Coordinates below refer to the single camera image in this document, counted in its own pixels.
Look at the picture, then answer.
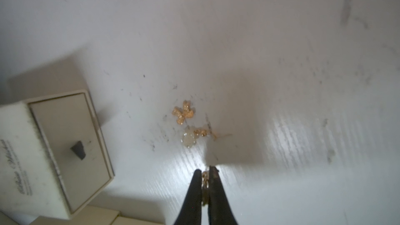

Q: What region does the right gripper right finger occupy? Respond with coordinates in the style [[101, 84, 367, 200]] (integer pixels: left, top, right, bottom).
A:
[[208, 166, 238, 225]]

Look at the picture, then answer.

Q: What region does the gold pearl earring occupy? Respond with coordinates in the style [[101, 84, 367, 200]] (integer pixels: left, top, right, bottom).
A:
[[181, 126, 232, 148]]

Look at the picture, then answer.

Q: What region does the cream jewelry box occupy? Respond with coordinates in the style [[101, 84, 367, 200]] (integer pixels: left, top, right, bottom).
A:
[[31, 206, 159, 225], [1, 90, 114, 220]]

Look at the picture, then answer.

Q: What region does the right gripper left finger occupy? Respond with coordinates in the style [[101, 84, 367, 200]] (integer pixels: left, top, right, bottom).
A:
[[174, 169, 202, 225]]

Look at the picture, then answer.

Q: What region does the gold bow earring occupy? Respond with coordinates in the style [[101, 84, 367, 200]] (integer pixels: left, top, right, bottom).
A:
[[172, 100, 195, 125]]

